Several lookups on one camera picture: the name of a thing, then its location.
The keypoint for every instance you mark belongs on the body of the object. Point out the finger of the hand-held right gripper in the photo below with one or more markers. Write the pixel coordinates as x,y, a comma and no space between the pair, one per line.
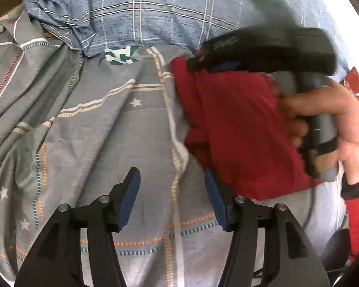
224,65

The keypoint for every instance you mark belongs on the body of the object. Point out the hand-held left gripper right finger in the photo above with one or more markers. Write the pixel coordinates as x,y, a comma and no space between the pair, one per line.
215,200

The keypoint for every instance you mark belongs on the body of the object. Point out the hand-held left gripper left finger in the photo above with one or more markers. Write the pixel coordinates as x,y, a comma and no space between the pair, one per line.
128,198

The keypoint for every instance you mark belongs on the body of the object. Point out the dark red shirt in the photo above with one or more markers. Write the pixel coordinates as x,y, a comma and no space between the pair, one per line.
233,125

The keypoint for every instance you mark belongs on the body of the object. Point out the person's right hand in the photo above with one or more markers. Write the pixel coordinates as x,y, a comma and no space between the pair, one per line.
353,125

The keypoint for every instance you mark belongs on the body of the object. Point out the grey star printed bed sheet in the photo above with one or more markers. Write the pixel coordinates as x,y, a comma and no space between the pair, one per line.
107,143

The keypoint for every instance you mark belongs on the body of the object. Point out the blue plaid pillow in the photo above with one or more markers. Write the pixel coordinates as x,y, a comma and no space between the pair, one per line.
167,6

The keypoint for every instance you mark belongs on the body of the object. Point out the black object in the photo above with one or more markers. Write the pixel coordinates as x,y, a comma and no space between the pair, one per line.
336,251

